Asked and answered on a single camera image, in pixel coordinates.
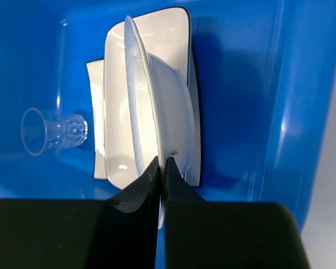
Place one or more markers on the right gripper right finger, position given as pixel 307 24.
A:
pixel 202 234

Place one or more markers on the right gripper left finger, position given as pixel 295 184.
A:
pixel 119 232

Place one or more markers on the white round bowl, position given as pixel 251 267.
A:
pixel 161 111

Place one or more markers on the clear plastic cup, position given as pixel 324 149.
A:
pixel 43 131

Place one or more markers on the small rectangular white dish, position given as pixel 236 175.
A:
pixel 166 34

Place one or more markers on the blue plastic bin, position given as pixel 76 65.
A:
pixel 265 75

